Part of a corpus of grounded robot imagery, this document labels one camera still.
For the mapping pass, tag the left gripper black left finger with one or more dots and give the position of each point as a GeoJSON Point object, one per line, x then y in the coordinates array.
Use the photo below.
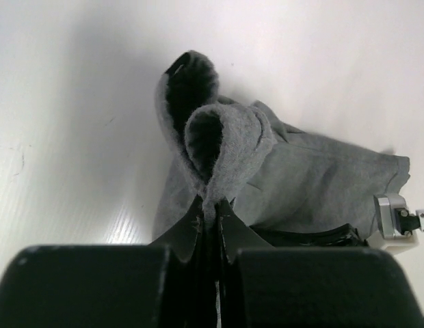
{"type": "Point", "coordinates": [155, 285]}

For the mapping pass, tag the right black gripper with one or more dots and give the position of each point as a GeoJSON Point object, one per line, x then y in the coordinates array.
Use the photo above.
{"type": "Point", "coordinates": [343, 236]}

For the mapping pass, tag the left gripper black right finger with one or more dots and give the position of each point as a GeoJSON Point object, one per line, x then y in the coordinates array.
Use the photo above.
{"type": "Point", "coordinates": [266, 286]}

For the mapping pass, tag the grey shorts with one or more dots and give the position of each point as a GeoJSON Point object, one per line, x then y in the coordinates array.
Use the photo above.
{"type": "Point", "coordinates": [275, 176]}

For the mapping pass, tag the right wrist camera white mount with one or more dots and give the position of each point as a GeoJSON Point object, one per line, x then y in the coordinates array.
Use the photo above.
{"type": "Point", "coordinates": [397, 227]}

